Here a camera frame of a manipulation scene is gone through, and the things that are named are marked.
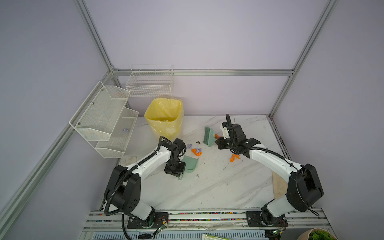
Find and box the green plastic dustpan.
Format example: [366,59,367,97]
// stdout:
[178,156,199,180]

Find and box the green hand brush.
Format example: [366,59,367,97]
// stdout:
[203,127,216,147]

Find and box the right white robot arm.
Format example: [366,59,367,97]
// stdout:
[216,120,324,227]

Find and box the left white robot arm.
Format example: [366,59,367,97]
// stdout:
[104,136,187,226]

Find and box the orange purple scraps right cluster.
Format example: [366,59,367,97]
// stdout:
[230,154,240,163]

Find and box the orange paper scrap near bin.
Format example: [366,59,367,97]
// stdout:
[191,148,202,157]

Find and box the purple paper scrap near bin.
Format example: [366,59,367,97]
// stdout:
[187,144,202,153]

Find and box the cream trash bin yellow liner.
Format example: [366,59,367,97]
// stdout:
[145,98,184,141]

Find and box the white cotton work glove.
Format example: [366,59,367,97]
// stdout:
[120,156,138,167]

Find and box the white mesh shelf lower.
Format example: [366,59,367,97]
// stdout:
[96,108,139,159]

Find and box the white mesh shelf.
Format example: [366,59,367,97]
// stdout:
[96,108,139,159]
[69,85,130,142]

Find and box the beige cloth rag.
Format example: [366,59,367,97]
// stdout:
[272,172,288,199]

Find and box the white mesh shelf upper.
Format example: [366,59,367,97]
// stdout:
[69,85,130,142]

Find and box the green plant in pot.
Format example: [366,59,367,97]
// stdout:
[298,228,337,240]

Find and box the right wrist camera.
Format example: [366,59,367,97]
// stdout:
[220,122,230,139]

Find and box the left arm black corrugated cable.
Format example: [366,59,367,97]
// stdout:
[104,135,173,240]

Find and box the white wire basket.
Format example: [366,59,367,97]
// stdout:
[126,65,174,98]

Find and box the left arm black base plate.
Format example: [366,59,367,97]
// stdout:
[126,208,169,229]

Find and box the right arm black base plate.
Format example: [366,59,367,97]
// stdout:
[246,205,288,228]

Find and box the aluminium front rail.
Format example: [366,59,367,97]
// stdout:
[80,208,334,240]

